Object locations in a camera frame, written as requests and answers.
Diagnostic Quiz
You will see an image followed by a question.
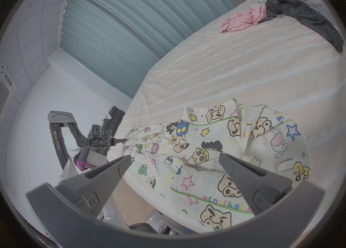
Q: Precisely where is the pink garment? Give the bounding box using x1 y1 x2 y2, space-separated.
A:
220 5 268 33

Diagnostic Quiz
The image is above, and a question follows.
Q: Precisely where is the white printed pyjama top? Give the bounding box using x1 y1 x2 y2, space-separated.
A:
123 98 311 234

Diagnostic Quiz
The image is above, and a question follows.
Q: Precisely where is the white ceiling air conditioner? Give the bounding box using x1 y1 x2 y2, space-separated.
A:
0 64 17 119

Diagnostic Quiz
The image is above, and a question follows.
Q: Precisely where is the blue-green curtain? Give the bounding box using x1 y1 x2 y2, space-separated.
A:
59 0 252 99

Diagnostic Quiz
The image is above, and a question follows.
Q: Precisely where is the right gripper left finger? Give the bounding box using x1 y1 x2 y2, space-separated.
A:
55 155 133 216

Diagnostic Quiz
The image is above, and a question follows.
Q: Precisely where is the black garment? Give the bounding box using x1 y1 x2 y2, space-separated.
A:
258 0 345 53

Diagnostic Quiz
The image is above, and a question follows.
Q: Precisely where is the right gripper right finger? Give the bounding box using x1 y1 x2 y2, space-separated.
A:
219 153 294 215

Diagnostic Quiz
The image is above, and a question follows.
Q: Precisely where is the grey garment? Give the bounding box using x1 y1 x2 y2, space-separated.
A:
311 3 332 18

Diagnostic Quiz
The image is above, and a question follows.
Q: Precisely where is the bed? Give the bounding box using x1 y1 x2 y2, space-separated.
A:
109 0 346 235

